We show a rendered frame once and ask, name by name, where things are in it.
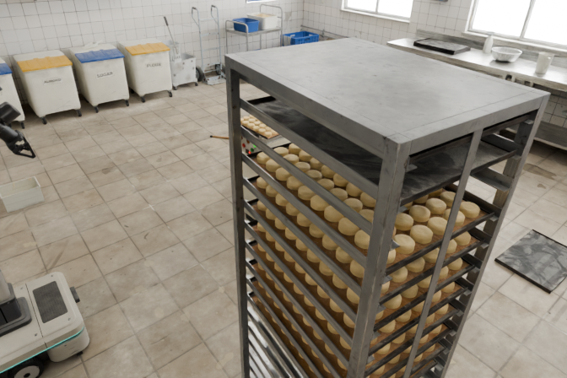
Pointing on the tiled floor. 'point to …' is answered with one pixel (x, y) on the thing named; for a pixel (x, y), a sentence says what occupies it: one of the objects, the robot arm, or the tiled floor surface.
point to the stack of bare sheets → (537, 260)
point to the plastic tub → (21, 194)
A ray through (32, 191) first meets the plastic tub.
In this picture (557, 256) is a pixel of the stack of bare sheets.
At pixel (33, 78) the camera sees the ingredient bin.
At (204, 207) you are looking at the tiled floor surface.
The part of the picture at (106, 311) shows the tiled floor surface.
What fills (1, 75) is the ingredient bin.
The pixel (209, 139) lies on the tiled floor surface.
